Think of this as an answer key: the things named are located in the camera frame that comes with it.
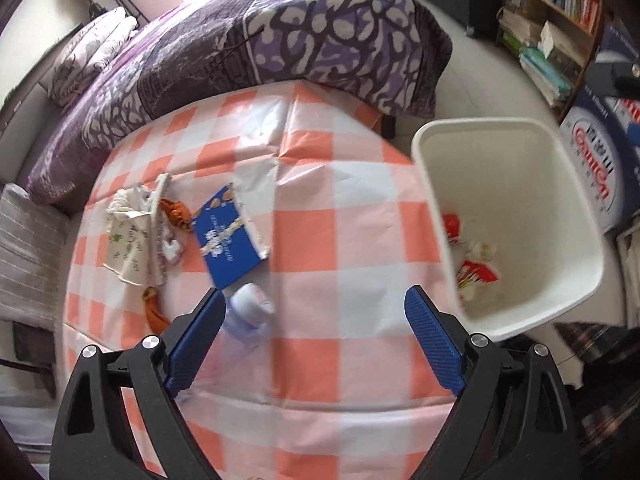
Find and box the clear plastic bottle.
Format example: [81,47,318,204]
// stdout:
[220,282,276,346]

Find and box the red white snack wrapper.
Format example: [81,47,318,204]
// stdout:
[457,260,501,306]

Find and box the orange white checkered tablecloth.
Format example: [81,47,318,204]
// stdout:
[62,80,468,480]

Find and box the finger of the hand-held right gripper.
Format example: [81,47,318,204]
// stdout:
[592,57,640,98]

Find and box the wooden bookshelf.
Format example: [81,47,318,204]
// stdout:
[495,0,608,111]

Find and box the folded floral quilt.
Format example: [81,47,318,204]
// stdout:
[47,7,141,108]

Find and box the white plastic bin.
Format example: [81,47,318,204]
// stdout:
[411,117,606,341]

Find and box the white tissue box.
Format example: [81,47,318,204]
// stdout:
[537,20,586,61]

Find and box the blue snack packet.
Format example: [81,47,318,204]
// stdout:
[192,183,271,291]

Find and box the blue white printed carton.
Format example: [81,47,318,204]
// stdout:
[559,15,640,233]

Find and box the dark plaid cloth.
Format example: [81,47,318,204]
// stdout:
[552,320,640,461]

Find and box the orange peel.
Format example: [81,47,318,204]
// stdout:
[142,286,168,332]
[160,199,194,233]

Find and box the stack of thin books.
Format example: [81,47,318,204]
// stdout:
[500,7,576,108]

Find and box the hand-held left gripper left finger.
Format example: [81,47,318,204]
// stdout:
[50,287,228,480]

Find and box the white tissue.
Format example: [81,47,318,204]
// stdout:
[107,187,151,216]

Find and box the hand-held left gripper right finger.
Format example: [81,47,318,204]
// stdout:
[404,285,583,480]

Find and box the floral paper cup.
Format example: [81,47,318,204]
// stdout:
[102,207,156,286]

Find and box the crumpled white paper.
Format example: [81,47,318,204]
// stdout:
[467,240,498,262]

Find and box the small white paper scrap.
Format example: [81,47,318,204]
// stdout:
[162,237,186,266]

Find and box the grey striped cushion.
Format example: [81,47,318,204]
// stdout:
[0,182,71,331]

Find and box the patterned paper strip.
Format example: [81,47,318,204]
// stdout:
[149,172,173,286]

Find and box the purple patterned blanket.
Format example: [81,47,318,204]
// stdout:
[25,0,453,206]

